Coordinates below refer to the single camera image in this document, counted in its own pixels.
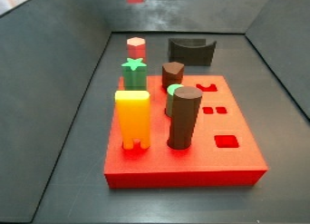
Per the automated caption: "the green round cylinder peg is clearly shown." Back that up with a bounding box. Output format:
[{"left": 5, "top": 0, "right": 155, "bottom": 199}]
[{"left": 164, "top": 83, "right": 183, "bottom": 117}]

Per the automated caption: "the red peg board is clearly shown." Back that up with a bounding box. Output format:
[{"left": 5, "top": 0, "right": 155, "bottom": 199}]
[{"left": 102, "top": 75, "right": 267, "bottom": 189}]

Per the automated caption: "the red hexagon peg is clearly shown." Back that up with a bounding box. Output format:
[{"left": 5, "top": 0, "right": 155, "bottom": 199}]
[{"left": 126, "top": 37, "right": 147, "bottom": 59}]

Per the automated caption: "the tall dark brown cylinder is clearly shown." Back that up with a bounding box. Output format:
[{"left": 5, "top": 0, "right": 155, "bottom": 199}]
[{"left": 167, "top": 86, "right": 201, "bottom": 150}]

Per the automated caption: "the green star peg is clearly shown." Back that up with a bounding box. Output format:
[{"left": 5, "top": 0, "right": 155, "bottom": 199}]
[{"left": 121, "top": 58, "right": 147, "bottom": 91}]

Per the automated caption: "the yellow orange block peg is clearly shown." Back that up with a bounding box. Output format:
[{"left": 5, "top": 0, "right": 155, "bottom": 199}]
[{"left": 114, "top": 91, "right": 149, "bottom": 150}]

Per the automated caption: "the brown pentagon peg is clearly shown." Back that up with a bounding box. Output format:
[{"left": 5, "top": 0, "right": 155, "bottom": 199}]
[{"left": 161, "top": 62, "right": 184, "bottom": 88}]

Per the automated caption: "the black curved holder stand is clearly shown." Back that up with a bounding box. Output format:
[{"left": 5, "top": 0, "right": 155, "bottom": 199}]
[{"left": 168, "top": 38, "right": 216, "bottom": 66}]

